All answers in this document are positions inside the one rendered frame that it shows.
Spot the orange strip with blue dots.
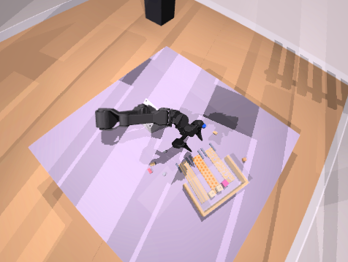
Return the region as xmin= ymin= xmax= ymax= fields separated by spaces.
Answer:
xmin=205 ymin=148 xmax=221 ymax=164

